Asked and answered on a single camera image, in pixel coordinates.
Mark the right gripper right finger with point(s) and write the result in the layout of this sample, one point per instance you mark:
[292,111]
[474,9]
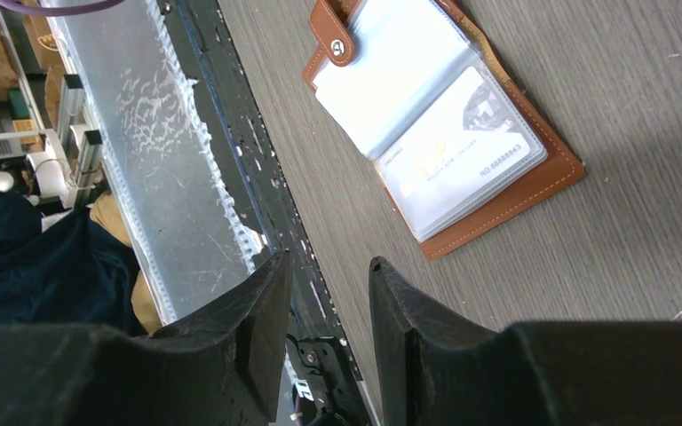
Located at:
[435,367]

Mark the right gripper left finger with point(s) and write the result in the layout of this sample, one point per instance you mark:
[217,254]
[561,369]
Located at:
[219,365]

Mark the brown leather card holder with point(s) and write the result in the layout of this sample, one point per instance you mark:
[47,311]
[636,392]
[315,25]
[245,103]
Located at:
[418,89]

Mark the white patterned credit card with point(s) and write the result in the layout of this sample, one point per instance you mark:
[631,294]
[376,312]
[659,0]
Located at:
[466,148]

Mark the person in dark clothes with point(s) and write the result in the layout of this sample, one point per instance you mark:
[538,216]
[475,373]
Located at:
[82,269]

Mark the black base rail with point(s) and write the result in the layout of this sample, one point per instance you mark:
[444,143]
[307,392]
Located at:
[321,376]

